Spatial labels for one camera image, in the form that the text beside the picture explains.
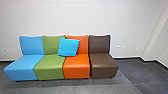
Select green sofa seat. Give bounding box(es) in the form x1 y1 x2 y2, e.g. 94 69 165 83
33 34 67 81

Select orange sofa seat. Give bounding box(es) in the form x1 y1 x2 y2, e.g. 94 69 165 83
62 34 91 80

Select double white wall outlet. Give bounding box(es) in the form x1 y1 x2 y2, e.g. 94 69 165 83
115 45 126 51

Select cyan square pillow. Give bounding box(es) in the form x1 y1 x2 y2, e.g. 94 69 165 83
57 37 81 58

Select brown sofa seat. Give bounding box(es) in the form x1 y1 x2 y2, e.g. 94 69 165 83
88 34 119 80

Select blue sofa seat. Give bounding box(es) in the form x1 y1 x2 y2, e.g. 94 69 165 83
3 35 46 82

